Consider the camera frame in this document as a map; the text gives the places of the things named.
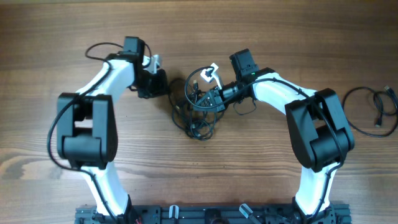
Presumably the left camera cable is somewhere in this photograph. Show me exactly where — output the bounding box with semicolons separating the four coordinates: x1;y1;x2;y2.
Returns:
46;42;125;224

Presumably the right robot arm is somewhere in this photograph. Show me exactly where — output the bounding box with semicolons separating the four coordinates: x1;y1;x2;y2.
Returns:
189;49;354;223

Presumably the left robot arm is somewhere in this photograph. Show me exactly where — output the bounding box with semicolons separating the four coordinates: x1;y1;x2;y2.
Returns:
47;36;169;223

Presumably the black usb cable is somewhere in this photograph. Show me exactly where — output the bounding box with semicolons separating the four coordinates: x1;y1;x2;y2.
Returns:
167;77;226;141

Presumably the right camera cable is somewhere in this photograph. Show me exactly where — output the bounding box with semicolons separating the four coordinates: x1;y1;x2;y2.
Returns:
184;66;346;223

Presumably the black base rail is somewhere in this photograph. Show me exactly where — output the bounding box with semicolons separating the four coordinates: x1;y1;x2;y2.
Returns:
74;203;352;224

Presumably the camera cable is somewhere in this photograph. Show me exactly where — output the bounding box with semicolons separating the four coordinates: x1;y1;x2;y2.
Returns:
184;66;346;223
46;42;125;224

